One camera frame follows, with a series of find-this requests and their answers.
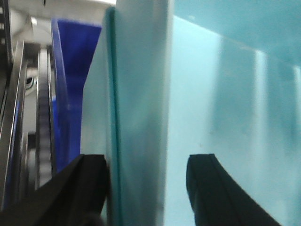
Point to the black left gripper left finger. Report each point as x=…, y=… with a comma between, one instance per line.
x=74, y=197

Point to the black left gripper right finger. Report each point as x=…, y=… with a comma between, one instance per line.
x=217, y=200

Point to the light blue plastic bin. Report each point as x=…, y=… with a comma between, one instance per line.
x=172, y=78

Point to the dark blue neighbouring bin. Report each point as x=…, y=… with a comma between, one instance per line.
x=74, y=45

